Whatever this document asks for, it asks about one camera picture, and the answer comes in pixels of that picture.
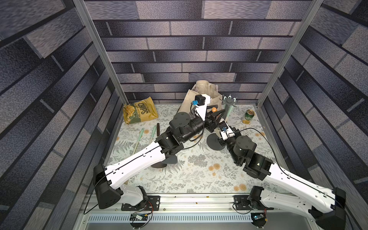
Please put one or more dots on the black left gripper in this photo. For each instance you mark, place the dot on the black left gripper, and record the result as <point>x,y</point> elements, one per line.
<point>211,123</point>

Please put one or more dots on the grey utensil rack stand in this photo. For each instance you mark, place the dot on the grey utensil rack stand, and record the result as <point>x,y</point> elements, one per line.
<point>213,138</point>

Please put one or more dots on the mint handle cream spatula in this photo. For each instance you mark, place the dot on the mint handle cream spatula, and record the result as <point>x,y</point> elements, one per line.
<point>153,134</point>

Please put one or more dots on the dark brown handle utensil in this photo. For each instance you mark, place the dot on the dark brown handle utensil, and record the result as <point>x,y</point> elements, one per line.
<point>158,165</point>

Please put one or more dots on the mint handle cream spoon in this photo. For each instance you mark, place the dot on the mint handle cream spoon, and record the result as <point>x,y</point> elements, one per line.
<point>138,140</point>

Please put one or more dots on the mint handle cream slotted turner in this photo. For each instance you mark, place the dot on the mint handle cream slotted turner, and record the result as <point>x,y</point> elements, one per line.
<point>229,105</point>

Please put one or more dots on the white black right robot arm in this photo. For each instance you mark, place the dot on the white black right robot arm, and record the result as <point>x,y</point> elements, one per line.
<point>326,207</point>

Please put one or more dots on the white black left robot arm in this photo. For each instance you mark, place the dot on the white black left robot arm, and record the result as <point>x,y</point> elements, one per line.
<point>109,180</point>

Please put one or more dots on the beige canvas tote bag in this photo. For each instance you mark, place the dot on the beige canvas tote bag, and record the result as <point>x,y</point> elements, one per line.
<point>202,87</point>

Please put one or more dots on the green beer can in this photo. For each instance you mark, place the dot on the green beer can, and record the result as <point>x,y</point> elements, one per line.
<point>249,115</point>

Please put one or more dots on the yellow green chips bag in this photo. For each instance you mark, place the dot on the yellow green chips bag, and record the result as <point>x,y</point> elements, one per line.
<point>140,111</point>

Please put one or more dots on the right circuit board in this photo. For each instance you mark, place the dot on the right circuit board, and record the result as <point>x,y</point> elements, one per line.
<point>258,220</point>

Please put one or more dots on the circuit board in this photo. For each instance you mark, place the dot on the circuit board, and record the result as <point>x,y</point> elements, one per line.
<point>258,220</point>
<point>139,217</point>

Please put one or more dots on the left circuit board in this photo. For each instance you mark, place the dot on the left circuit board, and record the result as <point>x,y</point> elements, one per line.
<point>139,217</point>

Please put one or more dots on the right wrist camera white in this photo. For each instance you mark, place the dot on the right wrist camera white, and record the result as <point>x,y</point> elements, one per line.
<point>226,131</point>

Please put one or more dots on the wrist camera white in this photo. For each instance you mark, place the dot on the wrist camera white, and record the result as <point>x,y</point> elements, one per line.
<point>226,131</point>
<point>200,104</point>

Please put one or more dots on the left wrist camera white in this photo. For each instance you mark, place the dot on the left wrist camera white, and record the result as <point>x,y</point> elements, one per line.
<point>200,104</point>

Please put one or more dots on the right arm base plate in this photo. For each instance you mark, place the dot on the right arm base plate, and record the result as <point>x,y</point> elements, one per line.
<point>241,203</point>

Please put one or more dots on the aluminium rail frame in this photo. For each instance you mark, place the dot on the aluminium rail frame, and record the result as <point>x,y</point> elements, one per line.
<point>172,208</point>

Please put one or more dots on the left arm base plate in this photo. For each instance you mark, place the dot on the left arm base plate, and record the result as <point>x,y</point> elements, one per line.
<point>147,204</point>

